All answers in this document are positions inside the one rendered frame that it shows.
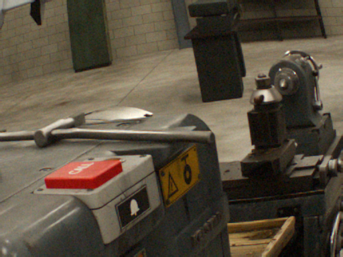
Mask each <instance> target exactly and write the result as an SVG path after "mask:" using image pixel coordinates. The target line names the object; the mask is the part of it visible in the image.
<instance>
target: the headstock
mask: <svg viewBox="0 0 343 257"><path fill-rule="evenodd" d="M185 126H196V127H197V129H198V131H211V129H210V128H209V127H208V125H207V124H206V123H205V122H204V121H203V120H202V119H200V118H199V117H197V116H195V115H193V114H174V115H166V116H151V117H143V118H130V119H122V120H108V121H101V122H88V123H83V124H81V125H79V126H78V127H76V128H73V129H129V130H155V129H168V128H177V127H185ZM129 142H132V141H116V140H95V139H58V140H56V141H54V142H52V143H50V144H49V145H46V146H45V147H38V146H37V145H36V144H35V141H11V142H6V141H2V142H0V170H1V172H0V257H231V251H230V242H229V235H228V225H227V223H228V222H229V221H230V212H229V204H228V197H227V192H224V193H223V189H222V182H221V180H222V178H221V174H220V166H219V162H218V154H217V146H216V138H215V140H214V142H213V143H189V144H188V145H186V146H185V147H184V148H183V149H182V150H181V151H179V152H178V153H176V154H175V155H174V156H172V157H170V158H169V159H168V160H167V161H165V162H163V163H162V164H161V165H159V166H158V167H156V168H155V169H154V170H155V177H156V181H157V188H158V193H159V199H160V206H159V207H157V208H155V209H154V210H153V211H152V212H151V213H149V214H148V215H147V216H145V217H144V218H143V219H141V220H140V221H139V222H137V223H136V224H135V225H134V226H132V227H131V228H130V229H128V230H127V231H126V232H124V233H123V234H121V235H120V236H119V237H117V238H116V239H115V240H113V241H112V242H110V243H109V244H104V242H103V240H102V236H101V232H100V228H99V226H98V224H97V220H96V218H95V216H94V214H93V213H92V212H91V210H90V209H89V208H88V206H87V205H86V204H85V203H84V202H83V201H81V200H80V199H78V198H77V197H75V196H73V195H64V194H57V195H55V194H38V193H37V194H34V193H33V191H35V190H36V189H37V188H39V187H41V186H43V185H44V184H45V182H44V179H45V177H47V176H48V175H50V174H51V173H53V172H55V171H57V170H58V169H61V168H62V167H63V166H65V165H67V164H69V163H73V162H83V161H84V160H86V159H89V158H91V157H99V158H101V157H119V156H118V155H117V154H115V153H113V152H110V151H107V150H108V149H110V148H113V147H116V146H118V145H122V144H124V143H129Z"/></svg>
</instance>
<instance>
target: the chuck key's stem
mask: <svg viewBox="0 0 343 257"><path fill-rule="evenodd" d="M85 119H86V117H85V113H84V112H78V113H75V114H73V115H71V116H69V117H68V118H66V120H63V119H59V120H57V121H55V122H51V123H50V124H48V125H46V126H45V127H43V128H41V129H40V130H37V131H36V132H35V134H34V136H33V138H34V141H35V144H36V145H37V146H38V147H45V146H46V145H49V144H50V143H52V142H54V141H56V140H57V139H52V135H51V130H58V129H72V128H76V127H78V126H79V125H81V124H83V123H85V122H86V121H85Z"/></svg>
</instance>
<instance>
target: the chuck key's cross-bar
mask: <svg viewBox="0 0 343 257"><path fill-rule="evenodd" d="M35 132H36V131H29V132H10V133H0V142H2V141H6V142H11V141H34V138H33V136H34V134H35ZM51 135H52V139H95V140H116V141H157V142H179V143H213V142H214V140H215V134H214V132H212V131H163V130H129V129H98V128H69V129H58V130H51Z"/></svg>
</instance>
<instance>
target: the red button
mask: <svg viewBox="0 0 343 257"><path fill-rule="evenodd" d="M121 172H123V168H122V163H121V161H119V160H117V161H91V162H73V163H69V164H67V165H65V166H63V167H62V168H61V169H58V170H57V171H55V172H53V173H51V174H50V175H48V176H47V177H45V179H44V182H45V184H46V189H53V188H54V189H90V188H93V189H94V188H98V187H100V186H101V185H102V184H104V183H106V182H108V181H109V180H110V179H112V178H113V177H115V176H117V175H118V174H120V173H121Z"/></svg>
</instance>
